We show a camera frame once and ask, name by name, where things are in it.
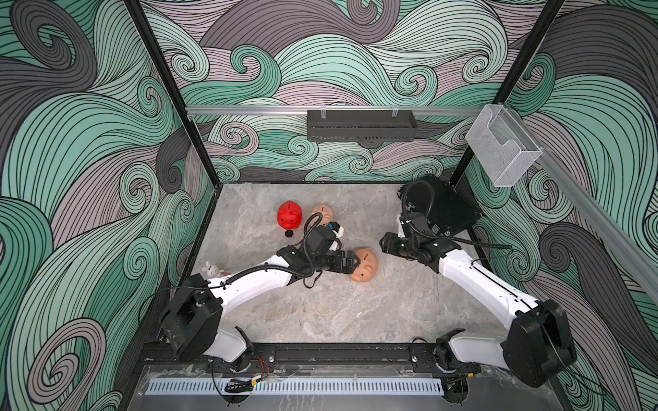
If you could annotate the pink white bunny toy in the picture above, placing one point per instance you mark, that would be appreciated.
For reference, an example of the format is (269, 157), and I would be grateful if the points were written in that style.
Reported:
(211, 271)

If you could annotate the clear acrylic wall holder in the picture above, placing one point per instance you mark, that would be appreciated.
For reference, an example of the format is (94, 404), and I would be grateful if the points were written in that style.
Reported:
(503, 144)

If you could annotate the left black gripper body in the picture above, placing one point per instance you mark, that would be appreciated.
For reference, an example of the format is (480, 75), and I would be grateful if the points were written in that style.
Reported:
(331, 263)

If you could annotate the red piggy bank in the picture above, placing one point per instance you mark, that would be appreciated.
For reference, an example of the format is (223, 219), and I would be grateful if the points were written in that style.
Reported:
(289, 216)

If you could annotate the black case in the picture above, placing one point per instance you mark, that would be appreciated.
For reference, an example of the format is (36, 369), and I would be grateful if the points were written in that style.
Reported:
(434, 209)

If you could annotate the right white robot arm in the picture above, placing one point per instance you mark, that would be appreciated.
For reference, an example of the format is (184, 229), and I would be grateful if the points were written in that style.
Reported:
(537, 343)

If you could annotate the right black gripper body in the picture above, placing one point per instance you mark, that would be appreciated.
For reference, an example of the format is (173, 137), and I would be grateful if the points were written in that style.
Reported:
(399, 246)

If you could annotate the aluminium back rail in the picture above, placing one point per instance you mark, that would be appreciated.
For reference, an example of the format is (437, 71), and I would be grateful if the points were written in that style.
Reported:
(301, 110)

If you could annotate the aluminium right rail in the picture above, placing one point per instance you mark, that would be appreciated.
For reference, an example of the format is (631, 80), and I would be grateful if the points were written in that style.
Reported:
(613, 186)

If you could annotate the aluminium rail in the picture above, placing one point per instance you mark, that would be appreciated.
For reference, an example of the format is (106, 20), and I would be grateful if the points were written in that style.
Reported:
(613, 186)
(301, 110)

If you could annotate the pink piggy bank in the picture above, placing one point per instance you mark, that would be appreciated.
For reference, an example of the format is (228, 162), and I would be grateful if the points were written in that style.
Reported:
(326, 211)
(368, 266)

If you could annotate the white slotted cable duct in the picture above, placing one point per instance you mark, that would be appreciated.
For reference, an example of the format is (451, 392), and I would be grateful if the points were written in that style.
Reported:
(300, 386)

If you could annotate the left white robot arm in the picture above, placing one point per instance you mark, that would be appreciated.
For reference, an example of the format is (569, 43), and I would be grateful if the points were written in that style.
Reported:
(191, 320)

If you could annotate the black wall tray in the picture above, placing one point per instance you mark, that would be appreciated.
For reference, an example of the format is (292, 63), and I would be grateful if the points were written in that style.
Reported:
(368, 128)

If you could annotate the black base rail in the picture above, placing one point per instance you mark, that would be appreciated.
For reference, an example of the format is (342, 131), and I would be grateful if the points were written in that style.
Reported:
(436, 359)

